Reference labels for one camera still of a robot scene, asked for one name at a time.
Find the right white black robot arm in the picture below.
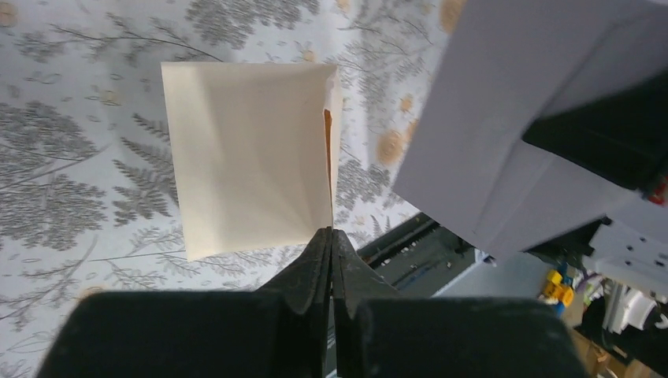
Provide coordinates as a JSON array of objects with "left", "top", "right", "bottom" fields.
[{"left": 522, "top": 71, "right": 667, "bottom": 296}]

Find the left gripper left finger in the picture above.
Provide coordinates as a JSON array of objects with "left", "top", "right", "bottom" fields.
[{"left": 38, "top": 228, "right": 332, "bottom": 377}]

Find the beige lined letter paper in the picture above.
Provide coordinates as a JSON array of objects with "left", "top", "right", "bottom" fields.
[{"left": 161, "top": 62, "right": 343, "bottom": 261}]

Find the grey lavender envelope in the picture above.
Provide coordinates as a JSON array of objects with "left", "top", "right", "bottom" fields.
[{"left": 393, "top": 1, "right": 667, "bottom": 259}]

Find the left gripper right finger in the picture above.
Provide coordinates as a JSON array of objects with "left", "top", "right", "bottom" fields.
[{"left": 332, "top": 230, "right": 587, "bottom": 377}]

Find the floral patterned table mat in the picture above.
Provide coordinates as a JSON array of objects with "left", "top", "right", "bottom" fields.
[{"left": 1, "top": 1, "right": 464, "bottom": 377}]

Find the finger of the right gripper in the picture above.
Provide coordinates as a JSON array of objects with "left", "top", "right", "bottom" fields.
[{"left": 522, "top": 72, "right": 667, "bottom": 191}]

